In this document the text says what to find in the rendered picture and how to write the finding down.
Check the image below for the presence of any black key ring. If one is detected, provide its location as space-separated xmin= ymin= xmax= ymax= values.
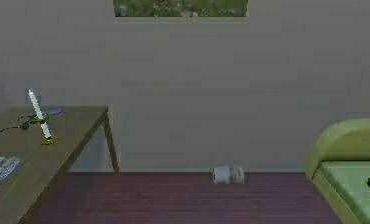
xmin=0 ymin=114 xmax=36 ymax=133

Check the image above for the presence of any white candle on yellow holder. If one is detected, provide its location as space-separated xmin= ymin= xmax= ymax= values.
xmin=27 ymin=88 xmax=60 ymax=146

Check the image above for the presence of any brown wooden table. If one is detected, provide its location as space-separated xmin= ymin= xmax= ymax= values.
xmin=0 ymin=105 xmax=121 ymax=224

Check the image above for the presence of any green bed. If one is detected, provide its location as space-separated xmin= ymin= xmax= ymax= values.
xmin=304 ymin=118 xmax=370 ymax=224

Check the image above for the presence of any grey flat disc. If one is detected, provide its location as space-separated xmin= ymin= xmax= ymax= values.
xmin=41 ymin=107 xmax=63 ymax=116

